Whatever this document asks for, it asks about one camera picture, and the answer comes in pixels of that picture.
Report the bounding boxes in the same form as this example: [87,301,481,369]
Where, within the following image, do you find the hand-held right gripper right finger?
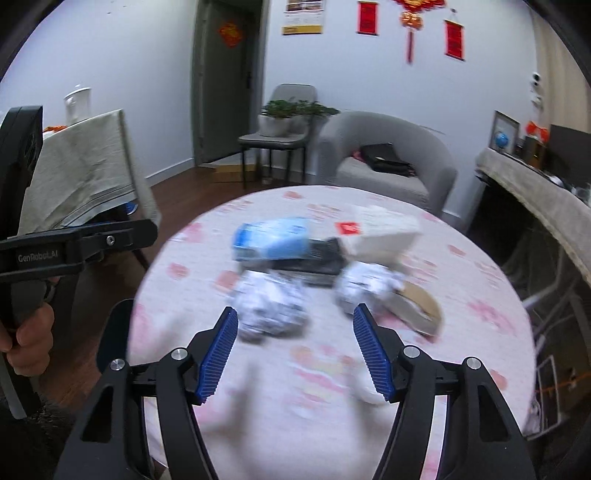
[353,304,539,480]

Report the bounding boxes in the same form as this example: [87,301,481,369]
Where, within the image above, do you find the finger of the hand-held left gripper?
[79,219,158,269]

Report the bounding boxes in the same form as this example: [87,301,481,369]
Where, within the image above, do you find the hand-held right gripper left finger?
[53,307,239,480]

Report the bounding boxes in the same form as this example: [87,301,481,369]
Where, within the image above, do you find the clear plastic wrapper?
[355,369,389,405]

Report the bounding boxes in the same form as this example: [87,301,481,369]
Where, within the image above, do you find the brown tape roll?
[387,281,445,337]

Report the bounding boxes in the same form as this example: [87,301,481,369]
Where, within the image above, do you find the foil ball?
[334,262,408,320]
[230,270,309,343]

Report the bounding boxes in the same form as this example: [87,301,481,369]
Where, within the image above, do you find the black packet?
[259,237,348,288]

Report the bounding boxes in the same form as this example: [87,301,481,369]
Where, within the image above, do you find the white carton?
[341,204,422,269]

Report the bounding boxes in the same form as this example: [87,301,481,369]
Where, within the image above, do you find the blue tissue packet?
[232,217,315,262]

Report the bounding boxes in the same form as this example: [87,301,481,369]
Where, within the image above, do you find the person's left hand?
[0,305,57,377]

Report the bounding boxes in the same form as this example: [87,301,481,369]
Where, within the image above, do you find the table with beige tablecloth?
[18,109,163,271]

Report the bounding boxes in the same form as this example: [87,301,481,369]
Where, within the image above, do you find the round table, pink tablecloth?
[127,185,536,480]

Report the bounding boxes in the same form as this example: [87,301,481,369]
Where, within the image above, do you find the white jug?
[63,85,96,126]

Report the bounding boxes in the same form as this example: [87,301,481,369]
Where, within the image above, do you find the grey door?
[191,0,269,165]

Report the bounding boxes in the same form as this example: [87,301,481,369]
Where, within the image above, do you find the grey dining chair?
[237,83,320,188]

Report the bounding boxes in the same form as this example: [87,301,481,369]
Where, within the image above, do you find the person's dark clothing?
[0,399,77,480]

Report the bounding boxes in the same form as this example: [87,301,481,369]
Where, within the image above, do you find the potted plant white pot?
[257,99,301,138]

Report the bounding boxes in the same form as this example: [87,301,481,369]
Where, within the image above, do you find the black handbag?
[359,143,417,177]

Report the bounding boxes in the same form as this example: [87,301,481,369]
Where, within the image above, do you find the grey armchair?
[316,111,459,219]

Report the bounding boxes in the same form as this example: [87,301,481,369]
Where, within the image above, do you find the desk with beige cloth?
[475,148,591,324]

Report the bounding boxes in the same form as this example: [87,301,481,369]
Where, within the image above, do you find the potted plant glass pot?
[291,100,341,134]

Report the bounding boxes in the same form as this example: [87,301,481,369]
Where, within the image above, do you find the red diamond door sticker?
[219,21,243,47]

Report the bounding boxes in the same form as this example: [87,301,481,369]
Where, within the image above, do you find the black monitor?
[547,124,591,186]

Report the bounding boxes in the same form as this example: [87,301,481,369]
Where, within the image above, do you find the beige curtain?
[531,11,591,144]

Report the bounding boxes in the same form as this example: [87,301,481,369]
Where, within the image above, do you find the red knot ornament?
[392,0,447,64]

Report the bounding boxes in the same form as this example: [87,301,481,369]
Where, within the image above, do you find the orange cable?
[537,377,579,398]

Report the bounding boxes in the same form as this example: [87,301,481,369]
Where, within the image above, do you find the picture frame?
[488,110,521,156]

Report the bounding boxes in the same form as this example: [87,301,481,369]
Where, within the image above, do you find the wall calendar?
[282,0,327,36]

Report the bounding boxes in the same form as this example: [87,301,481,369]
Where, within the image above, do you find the red wall scroll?
[444,18,467,62]
[356,0,380,37]

